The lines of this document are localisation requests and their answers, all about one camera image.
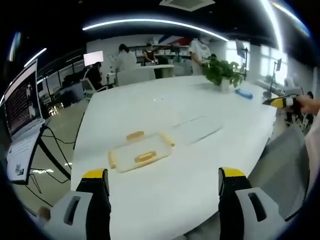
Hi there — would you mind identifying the bright white monitor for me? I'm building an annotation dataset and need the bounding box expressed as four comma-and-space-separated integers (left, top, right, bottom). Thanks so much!
83, 50, 105, 68

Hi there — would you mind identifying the green potted plant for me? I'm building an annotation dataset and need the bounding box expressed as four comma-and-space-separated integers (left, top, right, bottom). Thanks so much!
201, 56, 245, 93

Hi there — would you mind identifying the person's left hand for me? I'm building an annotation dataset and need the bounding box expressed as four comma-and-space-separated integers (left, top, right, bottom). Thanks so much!
36, 206, 52, 222

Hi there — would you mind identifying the blue cloth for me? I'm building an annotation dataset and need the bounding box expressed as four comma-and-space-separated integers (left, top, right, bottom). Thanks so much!
234, 87, 254, 100

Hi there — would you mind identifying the clear lid with beige clips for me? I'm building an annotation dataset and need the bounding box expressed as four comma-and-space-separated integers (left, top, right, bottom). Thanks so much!
107, 129, 176, 175

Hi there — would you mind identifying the open silver laptop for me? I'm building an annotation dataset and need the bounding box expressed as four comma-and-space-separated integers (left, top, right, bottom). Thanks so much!
0, 57, 46, 186

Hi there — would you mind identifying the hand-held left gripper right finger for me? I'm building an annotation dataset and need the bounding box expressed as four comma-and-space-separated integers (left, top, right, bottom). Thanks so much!
217, 166, 286, 240

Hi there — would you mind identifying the white mesh office chair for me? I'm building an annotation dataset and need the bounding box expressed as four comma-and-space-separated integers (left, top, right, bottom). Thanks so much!
79, 76, 110, 101

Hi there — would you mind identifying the black cable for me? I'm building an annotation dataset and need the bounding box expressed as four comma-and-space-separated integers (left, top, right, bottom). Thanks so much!
39, 109, 87, 181

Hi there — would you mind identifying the ceiling air vent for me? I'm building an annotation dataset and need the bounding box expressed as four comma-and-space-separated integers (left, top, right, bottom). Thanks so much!
158, 0, 216, 12

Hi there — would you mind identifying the ceiling light strip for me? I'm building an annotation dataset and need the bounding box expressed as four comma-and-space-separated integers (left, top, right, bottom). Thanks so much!
81, 18, 230, 42

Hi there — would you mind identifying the person's right hand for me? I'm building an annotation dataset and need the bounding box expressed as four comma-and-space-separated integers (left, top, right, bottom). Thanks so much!
297, 95, 320, 116

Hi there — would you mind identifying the white counter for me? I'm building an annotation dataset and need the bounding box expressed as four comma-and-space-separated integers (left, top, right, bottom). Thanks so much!
115, 63, 175, 86

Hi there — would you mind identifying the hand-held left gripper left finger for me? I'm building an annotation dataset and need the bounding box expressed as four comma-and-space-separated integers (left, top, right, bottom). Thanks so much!
42, 168, 112, 240

